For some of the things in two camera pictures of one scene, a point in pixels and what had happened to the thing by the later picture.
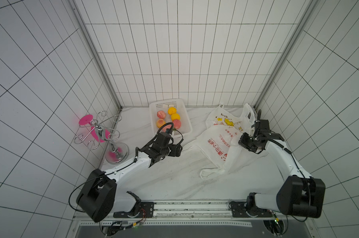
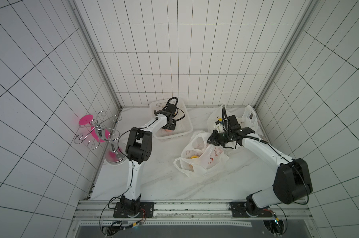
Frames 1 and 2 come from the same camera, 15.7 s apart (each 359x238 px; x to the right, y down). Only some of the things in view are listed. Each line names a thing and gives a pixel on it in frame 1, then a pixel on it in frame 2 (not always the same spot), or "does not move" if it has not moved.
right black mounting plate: x=240 y=209 does not move
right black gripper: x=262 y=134 → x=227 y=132
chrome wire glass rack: x=115 y=152 does not move
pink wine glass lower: x=101 y=133 does not move
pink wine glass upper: x=86 y=119 does not move
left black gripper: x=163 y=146 → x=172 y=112
